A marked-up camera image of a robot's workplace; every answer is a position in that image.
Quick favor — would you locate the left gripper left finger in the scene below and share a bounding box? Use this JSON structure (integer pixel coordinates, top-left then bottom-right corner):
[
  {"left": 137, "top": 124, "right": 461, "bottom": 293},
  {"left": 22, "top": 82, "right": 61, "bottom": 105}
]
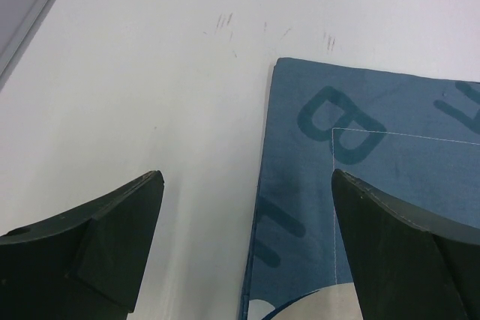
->
[{"left": 1, "top": 170, "right": 164, "bottom": 319}]

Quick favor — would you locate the blue cartoon placemat cloth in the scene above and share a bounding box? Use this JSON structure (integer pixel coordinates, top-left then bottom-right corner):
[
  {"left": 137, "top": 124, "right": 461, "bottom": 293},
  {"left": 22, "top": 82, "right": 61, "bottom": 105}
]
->
[{"left": 239, "top": 58, "right": 479, "bottom": 319}]

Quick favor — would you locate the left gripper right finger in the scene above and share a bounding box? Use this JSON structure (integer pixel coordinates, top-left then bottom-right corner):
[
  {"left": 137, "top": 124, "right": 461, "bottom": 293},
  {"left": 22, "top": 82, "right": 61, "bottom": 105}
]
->
[{"left": 331, "top": 169, "right": 479, "bottom": 319}]

